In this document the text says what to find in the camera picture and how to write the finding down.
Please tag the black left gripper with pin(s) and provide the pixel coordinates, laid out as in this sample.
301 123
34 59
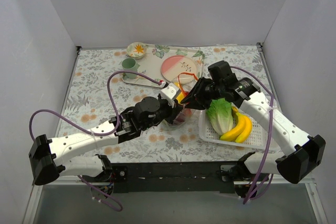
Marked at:
171 111

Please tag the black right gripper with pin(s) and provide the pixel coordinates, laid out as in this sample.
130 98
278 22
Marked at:
202 93

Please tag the brown passion fruit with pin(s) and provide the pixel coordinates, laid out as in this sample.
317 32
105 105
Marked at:
182 117

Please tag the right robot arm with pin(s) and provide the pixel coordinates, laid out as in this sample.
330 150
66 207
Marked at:
300 152

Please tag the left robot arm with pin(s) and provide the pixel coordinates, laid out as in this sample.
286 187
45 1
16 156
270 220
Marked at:
51 158

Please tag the green lettuce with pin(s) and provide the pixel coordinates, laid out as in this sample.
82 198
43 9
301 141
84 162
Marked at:
220 116

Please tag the pink cream plate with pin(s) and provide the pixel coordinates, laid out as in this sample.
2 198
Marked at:
179 67

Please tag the leaf-print serving tray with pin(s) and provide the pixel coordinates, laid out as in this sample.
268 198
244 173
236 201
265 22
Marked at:
150 64

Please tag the green cup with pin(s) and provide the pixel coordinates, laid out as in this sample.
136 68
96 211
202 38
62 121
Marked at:
130 64

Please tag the yellow banana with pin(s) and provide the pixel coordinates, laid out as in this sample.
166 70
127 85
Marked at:
241 131

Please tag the floral table mat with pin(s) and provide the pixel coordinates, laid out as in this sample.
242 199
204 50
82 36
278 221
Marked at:
96 94

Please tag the flower-print bowl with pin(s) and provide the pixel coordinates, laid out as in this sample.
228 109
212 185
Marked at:
136 50

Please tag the white plastic basket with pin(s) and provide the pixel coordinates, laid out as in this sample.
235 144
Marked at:
256 140

